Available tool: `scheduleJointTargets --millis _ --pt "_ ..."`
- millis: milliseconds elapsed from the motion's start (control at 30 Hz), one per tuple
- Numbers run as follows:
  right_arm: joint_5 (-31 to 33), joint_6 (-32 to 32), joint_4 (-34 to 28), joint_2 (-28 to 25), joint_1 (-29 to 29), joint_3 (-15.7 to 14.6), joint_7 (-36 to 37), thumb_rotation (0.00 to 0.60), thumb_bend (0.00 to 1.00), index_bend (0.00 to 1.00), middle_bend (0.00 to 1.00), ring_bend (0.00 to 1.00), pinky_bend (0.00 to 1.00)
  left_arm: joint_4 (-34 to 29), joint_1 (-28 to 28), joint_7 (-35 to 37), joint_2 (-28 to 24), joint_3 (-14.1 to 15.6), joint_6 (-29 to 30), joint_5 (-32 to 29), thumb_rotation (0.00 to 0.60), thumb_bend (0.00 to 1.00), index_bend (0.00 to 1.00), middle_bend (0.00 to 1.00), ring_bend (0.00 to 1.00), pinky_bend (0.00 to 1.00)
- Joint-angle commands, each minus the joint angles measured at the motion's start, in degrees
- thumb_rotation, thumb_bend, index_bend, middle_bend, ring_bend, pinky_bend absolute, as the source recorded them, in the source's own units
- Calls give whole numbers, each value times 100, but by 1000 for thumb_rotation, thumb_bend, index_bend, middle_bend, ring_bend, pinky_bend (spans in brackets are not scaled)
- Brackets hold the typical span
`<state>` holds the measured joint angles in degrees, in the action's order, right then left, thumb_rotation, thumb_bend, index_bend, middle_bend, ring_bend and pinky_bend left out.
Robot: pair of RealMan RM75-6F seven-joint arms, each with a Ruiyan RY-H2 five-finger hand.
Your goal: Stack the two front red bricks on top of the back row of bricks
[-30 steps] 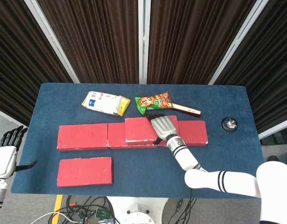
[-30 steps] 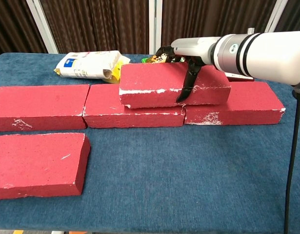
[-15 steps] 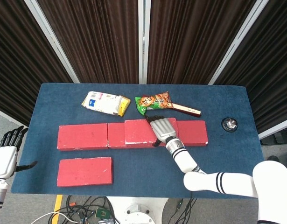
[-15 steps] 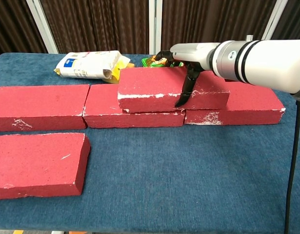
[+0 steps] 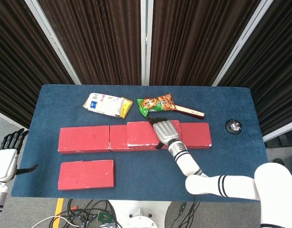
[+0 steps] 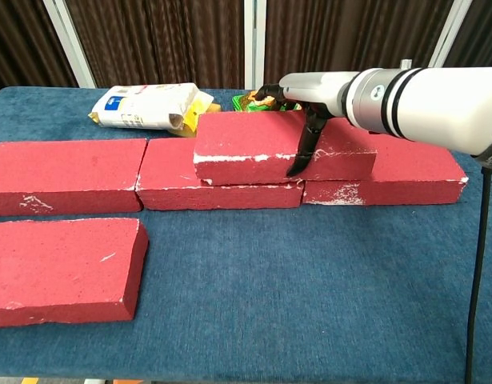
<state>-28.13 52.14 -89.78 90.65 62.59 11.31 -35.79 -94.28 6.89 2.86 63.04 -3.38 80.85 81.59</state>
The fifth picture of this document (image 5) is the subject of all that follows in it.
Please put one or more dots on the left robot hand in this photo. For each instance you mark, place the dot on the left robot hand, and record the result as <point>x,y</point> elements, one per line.
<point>4,164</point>

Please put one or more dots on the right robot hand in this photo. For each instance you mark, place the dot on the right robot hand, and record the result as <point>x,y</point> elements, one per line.
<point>166,131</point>

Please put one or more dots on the red foam brick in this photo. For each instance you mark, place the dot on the red foam brick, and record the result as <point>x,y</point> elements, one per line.
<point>117,137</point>
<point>195,136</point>
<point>86,174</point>
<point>139,133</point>
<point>84,139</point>

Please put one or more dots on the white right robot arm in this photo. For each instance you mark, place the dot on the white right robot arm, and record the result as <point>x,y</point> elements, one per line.
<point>231,186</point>

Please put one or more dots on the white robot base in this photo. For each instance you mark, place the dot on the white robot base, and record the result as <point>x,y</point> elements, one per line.
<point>138,213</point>

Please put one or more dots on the green orange snack bag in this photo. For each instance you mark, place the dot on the green orange snack bag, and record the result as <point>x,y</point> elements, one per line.
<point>157,104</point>

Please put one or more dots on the red white flat box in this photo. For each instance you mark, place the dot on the red white flat box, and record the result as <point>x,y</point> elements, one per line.
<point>191,112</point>

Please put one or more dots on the blue table cloth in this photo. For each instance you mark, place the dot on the blue table cloth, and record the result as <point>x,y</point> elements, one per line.
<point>148,173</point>

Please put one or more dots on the white snack package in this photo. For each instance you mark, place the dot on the white snack package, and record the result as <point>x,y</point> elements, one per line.
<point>103,105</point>

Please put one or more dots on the small black round knob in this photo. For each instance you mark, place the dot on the small black round knob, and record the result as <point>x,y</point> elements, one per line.
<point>234,127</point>

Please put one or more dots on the yellow floor tape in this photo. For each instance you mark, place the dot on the yellow floor tape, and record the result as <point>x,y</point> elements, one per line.
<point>58,209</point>

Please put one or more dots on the dark brown pleated curtain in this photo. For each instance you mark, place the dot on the dark brown pleated curtain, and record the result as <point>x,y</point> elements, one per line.
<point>98,40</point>
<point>198,40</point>
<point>22,59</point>
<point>274,66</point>

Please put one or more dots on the green circuit board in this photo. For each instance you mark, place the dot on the green circuit board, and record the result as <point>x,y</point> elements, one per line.
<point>104,217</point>

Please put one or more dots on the black shoe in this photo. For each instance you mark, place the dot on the black shoe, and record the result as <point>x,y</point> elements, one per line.
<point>278,162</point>

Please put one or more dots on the white frame bottom rail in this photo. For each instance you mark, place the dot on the white frame bottom rail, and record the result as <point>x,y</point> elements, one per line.
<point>10,120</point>
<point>281,130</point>

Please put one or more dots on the white metal frame post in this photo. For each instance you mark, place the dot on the white metal frame post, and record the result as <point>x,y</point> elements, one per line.
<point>243,42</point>
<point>146,40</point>
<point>53,42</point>

